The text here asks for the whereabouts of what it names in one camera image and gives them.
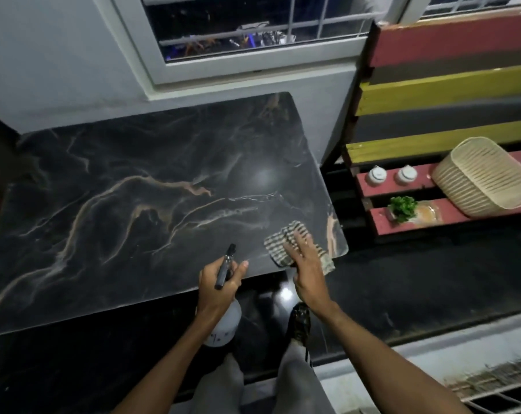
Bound white metal floor grate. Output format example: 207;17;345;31
443;358;521;414

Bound colourful wooden slat bench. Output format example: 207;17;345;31
321;5;521;247

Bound white metal window grille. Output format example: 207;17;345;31
140;0;382;48

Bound green herbs in plastic bag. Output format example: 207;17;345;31
387;195;445;225

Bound person's left forearm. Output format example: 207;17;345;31
112;312;222;414

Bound person's left leg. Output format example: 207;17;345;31
191;352;246;414

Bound person's right hand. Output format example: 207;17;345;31
283;230;337;320

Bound cream woven basket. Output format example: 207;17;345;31
431;136;521;219

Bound white window frame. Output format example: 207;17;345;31
409;0;521;22
92;0;420;101

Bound striped cleaning cloth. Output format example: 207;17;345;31
263;220;336;275

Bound person's left hand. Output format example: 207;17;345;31
196;259;250;324

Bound white spray bottle black nozzle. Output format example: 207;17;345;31
202;243;243;348

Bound person's leg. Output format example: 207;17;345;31
191;352;246;414
276;340;336;414

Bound small white shaker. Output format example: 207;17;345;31
395;164;419;186
366;166;388;187

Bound person's right forearm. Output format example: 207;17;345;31
316;304;474;414

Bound black shoe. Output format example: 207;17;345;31
286;302;312;346

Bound person's right leg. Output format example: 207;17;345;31
276;340;336;414

